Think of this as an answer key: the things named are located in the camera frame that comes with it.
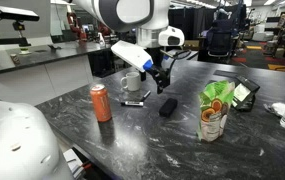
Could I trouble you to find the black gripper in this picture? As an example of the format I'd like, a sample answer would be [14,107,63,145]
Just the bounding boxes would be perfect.
[149,64,172,95]

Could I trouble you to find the white ceramic mug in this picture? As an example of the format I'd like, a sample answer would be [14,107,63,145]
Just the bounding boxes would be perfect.
[120,71,142,93]

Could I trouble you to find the black eraser block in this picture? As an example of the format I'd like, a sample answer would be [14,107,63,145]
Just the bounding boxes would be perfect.
[158,97,179,118]

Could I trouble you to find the black and white marker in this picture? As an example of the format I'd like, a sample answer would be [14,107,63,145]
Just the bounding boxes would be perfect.
[120,100,145,108]

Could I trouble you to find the brown cardboard box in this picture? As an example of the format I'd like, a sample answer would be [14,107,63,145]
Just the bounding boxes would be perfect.
[183,39,201,52]

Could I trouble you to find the green snack bag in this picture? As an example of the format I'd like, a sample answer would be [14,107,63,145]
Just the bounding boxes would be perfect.
[196,80,236,143]

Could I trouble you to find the orange soda can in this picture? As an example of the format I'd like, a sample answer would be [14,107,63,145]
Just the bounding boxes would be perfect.
[89,83,113,123]

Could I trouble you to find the black flat pad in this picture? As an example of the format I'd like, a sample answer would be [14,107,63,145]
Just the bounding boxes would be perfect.
[213,69,242,80]

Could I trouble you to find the black curtain partition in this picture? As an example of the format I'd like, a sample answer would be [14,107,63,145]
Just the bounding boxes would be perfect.
[167,6,216,45]

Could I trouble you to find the black office chair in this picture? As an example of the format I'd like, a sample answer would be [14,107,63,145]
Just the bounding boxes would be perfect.
[205,18,238,63]

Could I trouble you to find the white spray bottle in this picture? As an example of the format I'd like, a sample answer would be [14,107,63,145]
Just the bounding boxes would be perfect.
[98,31,107,48]

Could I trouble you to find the white cabinet with dark counter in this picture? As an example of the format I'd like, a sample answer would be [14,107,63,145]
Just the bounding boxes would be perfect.
[0,40,113,107]

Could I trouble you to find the red background robot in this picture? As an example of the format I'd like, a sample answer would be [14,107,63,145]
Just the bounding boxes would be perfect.
[66,11,88,43]

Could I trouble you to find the crumpled clear plastic wrapper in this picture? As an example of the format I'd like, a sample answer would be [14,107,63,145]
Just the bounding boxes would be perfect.
[263,101,285,118]

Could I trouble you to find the small pale dish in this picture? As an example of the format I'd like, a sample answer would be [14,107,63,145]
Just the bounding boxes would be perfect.
[18,48,32,56]

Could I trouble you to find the small brown can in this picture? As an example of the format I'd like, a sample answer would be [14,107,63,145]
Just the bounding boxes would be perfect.
[9,53,21,66]

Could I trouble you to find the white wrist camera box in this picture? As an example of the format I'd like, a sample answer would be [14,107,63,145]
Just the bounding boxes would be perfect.
[110,40,155,73]

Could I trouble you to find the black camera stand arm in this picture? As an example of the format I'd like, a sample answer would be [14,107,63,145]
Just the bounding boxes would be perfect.
[0,18,32,48]

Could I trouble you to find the black stereo camera bar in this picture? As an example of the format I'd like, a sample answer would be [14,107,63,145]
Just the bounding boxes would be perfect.
[0,4,41,23]

